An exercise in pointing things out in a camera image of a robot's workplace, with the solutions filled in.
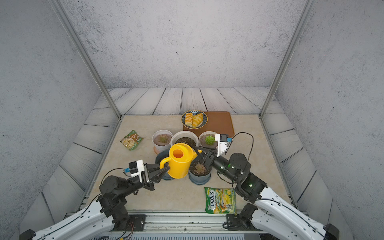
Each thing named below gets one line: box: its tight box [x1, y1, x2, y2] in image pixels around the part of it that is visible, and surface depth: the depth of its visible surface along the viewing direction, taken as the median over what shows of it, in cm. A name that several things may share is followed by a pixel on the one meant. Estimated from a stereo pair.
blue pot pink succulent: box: [188, 160, 212, 185], surface depth 84 cm
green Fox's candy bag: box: [204, 187, 237, 215], surface depth 79 cm
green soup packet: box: [120, 130, 144, 151], surface depth 106 cm
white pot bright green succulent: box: [198, 130, 218, 148], surface depth 93 cm
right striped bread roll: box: [192, 113, 204, 129], surface depth 113 cm
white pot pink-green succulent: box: [152, 129, 173, 153], surface depth 95 cm
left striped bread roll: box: [185, 112, 193, 127], surface depth 113 cm
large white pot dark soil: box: [170, 130, 199, 150], surface depth 95 cm
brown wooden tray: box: [183, 111, 235, 138], surface depth 116 cm
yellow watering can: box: [159, 143, 203, 179], surface depth 58 cm
